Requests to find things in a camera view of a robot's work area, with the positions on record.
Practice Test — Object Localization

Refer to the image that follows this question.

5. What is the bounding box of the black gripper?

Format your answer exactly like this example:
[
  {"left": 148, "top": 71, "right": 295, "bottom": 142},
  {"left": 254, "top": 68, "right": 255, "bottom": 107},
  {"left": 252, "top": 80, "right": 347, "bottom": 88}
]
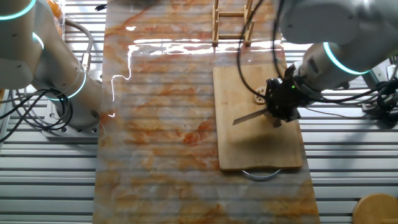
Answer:
[{"left": 264, "top": 77, "right": 312, "bottom": 123}]

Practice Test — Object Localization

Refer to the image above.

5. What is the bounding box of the steel cleaver knife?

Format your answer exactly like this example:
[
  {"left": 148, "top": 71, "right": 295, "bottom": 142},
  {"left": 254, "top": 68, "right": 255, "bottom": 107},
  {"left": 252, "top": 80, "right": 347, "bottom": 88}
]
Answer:
[{"left": 232, "top": 107, "right": 270, "bottom": 126}]

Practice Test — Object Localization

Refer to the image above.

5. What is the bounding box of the lotus root slice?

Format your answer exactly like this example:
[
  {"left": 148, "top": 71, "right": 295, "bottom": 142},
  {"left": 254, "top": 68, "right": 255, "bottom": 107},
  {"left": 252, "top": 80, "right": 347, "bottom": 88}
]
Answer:
[{"left": 254, "top": 86, "right": 267, "bottom": 105}]

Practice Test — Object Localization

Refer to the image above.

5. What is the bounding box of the wooden cutting board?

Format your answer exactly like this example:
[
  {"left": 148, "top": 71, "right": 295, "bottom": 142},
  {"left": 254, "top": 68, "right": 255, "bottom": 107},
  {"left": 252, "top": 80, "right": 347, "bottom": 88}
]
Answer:
[{"left": 213, "top": 63, "right": 303, "bottom": 171}]

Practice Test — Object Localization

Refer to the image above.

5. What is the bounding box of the wooden knife rack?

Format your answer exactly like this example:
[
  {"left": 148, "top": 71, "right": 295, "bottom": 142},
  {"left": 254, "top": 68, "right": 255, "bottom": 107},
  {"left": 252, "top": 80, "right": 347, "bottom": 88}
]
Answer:
[{"left": 211, "top": 0, "right": 255, "bottom": 47}]

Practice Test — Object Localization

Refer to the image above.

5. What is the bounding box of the orange marble pattern mat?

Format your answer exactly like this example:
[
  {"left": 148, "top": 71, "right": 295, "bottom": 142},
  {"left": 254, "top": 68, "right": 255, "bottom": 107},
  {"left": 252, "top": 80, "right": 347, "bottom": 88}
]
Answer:
[{"left": 92, "top": 0, "right": 321, "bottom": 224}]

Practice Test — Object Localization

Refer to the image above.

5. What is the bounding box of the wooden mug tree stand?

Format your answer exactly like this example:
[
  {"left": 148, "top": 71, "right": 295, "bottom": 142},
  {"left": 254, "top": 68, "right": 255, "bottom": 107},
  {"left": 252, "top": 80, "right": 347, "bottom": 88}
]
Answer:
[{"left": 352, "top": 193, "right": 398, "bottom": 224}]

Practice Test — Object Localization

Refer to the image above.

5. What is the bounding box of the clear plastic fruit pack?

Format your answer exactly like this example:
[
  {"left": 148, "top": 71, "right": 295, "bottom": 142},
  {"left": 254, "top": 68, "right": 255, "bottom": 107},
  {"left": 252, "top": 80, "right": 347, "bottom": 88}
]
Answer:
[{"left": 46, "top": 0, "right": 67, "bottom": 40}]

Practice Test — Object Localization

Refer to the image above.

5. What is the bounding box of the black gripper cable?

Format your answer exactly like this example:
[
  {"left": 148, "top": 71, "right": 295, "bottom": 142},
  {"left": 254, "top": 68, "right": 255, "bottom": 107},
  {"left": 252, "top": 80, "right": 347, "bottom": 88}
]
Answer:
[
  {"left": 236, "top": 0, "right": 268, "bottom": 100},
  {"left": 272, "top": 0, "right": 289, "bottom": 82}
]

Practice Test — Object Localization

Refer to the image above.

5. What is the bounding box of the metal cutting board handle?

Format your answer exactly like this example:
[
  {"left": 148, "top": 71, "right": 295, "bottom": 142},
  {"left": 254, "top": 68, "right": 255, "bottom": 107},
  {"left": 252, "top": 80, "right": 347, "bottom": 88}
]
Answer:
[{"left": 241, "top": 169, "right": 282, "bottom": 181}]

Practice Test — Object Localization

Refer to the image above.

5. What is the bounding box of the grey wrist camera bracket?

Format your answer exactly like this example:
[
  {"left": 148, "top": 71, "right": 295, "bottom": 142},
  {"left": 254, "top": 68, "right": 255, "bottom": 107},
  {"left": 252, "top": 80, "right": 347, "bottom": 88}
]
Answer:
[{"left": 362, "top": 70, "right": 382, "bottom": 91}]

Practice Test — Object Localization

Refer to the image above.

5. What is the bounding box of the black clamp mounted camera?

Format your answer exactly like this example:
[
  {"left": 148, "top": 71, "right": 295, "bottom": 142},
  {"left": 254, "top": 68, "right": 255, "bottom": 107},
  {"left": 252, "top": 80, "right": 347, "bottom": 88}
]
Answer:
[{"left": 360, "top": 80, "right": 398, "bottom": 125}]

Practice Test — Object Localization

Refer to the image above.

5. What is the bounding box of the silver exterior camera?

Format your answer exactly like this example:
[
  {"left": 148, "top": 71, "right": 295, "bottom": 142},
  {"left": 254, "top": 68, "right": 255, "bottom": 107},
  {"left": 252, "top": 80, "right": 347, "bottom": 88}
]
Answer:
[{"left": 386, "top": 64, "right": 398, "bottom": 82}]

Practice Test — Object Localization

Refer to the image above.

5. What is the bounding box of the grey hose cable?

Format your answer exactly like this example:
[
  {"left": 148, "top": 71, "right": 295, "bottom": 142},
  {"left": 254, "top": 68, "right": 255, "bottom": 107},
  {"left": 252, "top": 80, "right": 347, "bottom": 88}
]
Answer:
[{"left": 63, "top": 19, "right": 94, "bottom": 74}]

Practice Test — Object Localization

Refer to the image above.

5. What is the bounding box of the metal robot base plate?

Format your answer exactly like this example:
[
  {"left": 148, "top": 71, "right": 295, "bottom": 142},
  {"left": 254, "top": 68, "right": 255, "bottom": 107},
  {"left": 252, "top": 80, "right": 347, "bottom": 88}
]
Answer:
[{"left": 42, "top": 102, "right": 100, "bottom": 139}]

